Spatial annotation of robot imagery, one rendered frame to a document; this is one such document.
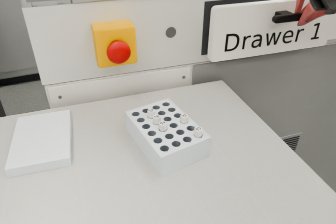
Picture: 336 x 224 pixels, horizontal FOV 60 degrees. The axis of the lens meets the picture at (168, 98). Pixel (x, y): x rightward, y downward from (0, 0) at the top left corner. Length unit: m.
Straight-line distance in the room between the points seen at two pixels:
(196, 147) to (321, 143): 0.70
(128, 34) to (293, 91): 0.49
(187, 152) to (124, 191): 0.10
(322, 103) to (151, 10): 0.59
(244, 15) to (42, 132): 0.42
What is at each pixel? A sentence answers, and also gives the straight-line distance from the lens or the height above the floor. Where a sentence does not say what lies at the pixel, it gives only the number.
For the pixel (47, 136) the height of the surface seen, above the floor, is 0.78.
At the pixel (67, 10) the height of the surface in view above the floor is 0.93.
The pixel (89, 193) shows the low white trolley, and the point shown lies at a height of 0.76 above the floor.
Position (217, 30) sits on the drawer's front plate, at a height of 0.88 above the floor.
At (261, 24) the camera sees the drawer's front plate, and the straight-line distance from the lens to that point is 0.63.
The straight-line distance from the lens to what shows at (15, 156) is 0.48.
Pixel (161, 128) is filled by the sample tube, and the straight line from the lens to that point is 0.44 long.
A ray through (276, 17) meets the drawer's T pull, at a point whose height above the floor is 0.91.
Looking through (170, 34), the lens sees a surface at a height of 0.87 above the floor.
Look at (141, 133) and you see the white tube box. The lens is 0.44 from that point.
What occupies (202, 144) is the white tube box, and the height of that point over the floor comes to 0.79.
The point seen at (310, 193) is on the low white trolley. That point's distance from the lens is 0.45.
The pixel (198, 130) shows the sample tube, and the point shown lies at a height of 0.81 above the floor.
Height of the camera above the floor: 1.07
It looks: 33 degrees down
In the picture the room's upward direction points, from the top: straight up
